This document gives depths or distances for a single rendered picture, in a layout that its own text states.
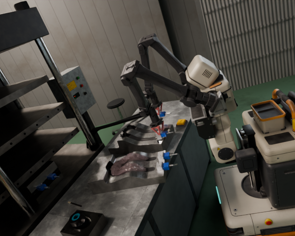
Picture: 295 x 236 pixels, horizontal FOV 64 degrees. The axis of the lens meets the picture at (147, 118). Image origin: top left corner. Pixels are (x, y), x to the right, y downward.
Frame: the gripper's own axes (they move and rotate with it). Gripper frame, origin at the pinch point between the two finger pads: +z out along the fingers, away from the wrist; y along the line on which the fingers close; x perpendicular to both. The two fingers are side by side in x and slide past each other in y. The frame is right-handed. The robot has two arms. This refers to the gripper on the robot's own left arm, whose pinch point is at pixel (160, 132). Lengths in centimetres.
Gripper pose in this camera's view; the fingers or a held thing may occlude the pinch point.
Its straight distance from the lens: 172.1
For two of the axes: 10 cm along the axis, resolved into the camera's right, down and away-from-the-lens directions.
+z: 3.8, 8.9, 2.4
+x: 8.2, -2.0, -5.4
